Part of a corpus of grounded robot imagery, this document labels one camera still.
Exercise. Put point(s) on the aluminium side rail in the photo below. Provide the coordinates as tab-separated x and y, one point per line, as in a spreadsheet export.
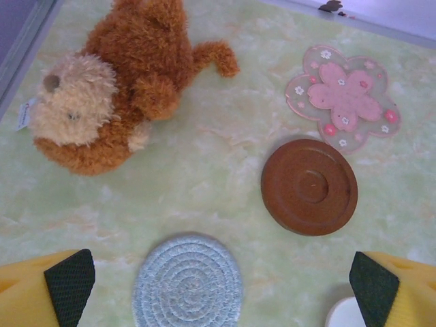
30	41

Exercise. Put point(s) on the pink flower-shaped coaster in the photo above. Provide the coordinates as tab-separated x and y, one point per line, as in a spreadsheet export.
344	92

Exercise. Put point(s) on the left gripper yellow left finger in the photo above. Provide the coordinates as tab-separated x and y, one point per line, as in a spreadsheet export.
41	296

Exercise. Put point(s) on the white mug with red inside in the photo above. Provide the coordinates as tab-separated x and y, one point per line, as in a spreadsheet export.
344	313

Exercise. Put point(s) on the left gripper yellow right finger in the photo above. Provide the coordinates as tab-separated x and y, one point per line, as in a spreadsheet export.
402	293

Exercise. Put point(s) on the light blue woven round coaster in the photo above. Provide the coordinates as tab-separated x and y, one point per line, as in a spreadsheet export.
187	282

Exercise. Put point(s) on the dark brown wooden round coaster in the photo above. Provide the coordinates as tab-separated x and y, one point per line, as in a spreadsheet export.
306	187

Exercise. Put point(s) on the brown plush monkey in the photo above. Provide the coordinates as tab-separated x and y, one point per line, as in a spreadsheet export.
143	51

